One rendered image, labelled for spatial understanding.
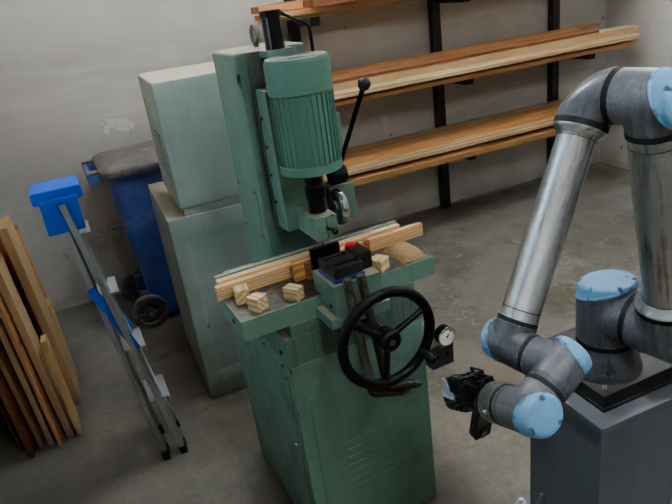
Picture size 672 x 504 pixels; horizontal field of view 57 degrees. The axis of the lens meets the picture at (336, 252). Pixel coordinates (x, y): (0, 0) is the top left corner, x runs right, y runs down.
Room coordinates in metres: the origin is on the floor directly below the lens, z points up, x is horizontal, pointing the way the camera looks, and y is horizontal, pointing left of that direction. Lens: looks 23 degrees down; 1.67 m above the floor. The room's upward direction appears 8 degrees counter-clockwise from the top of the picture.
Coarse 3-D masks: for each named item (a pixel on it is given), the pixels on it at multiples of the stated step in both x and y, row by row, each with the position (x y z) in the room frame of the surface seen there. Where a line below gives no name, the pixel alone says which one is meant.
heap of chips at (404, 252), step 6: (390, 246) 1.73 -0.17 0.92; (396, 246) 1.71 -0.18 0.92; (402, 246) 1.70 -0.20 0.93; (408, 246) 1.70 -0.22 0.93; (414, 246) 1.70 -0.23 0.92; (384, 252) 1.73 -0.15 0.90; (390, 252) 1.71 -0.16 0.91; (396, 252) 1.69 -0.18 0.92; (402, 252) 1.67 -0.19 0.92; (408, 252) 1.67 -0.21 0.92; (414, 252) 1.67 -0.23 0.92; (420, 252) 1.67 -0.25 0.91; (396, 258) 1.67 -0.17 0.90; (402, 258) 1.66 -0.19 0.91; (408, 258) 1.65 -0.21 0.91; (414, 258) 1.66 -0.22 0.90
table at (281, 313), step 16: (432, 256) 1.66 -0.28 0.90; (384, 272) 1.60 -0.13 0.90; (400, 272) 1.62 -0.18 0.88; (416, 272) 1.64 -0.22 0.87; (432, 272) 1.66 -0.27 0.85; (272, 288) 1.59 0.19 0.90; (304, 288) 1.57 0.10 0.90; (224, 304) 1.55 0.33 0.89; (272, 304) 1.50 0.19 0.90; (288, 304) 1.48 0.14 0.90; (304, 304) 1.49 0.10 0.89; (320, 304) 1.51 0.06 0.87; (384, 304) 1.48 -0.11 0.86; (240, 320) 1.43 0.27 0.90; (256, 320) 1.44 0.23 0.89; (272, 320) 1.45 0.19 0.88; (288, 320) 1.47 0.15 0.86; (304, 320) 1.49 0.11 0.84; (336, 320) 1.42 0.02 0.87; (256, 336) 1.43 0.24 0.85
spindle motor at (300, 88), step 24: (264, 72) 1.68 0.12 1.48; (288, 72) 1.62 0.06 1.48; (312, 72) 1.62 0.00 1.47; (288, 96) 1.62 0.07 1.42; (312, 96) 1.63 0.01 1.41; (288, 120) 1.63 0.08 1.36; (312, 120) 1.62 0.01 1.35; (336, 120) 1.69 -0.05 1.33; (288, 144) 1.63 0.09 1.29; (312, 144) 1.62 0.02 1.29; (336, 144) 1.66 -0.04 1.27; (288, 168) 1.64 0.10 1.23; (312, 168) 1.62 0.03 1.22; (336, 168) 1.65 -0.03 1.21
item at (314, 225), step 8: (296, 208) 1.76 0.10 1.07; (304, 208) 1.75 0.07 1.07; (304, 216) 1.71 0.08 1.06; (312, 216) 1.67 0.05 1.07; (320, 216) 1.66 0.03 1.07; (328, 216) 1.66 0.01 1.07; (336, 216) 1.67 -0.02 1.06; (304, 224) 1.72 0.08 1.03; (312, 224) 1.66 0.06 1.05; (320, 224) 1.65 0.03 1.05; (328, 224) 1.66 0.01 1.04; (336, 224) 1.67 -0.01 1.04; (304, 232) 1.73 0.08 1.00; (312, 232) 1.67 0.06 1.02; (320, 232) 1.65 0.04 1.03; (328, 232) 1.66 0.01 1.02; (320, 240) 1.65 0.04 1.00
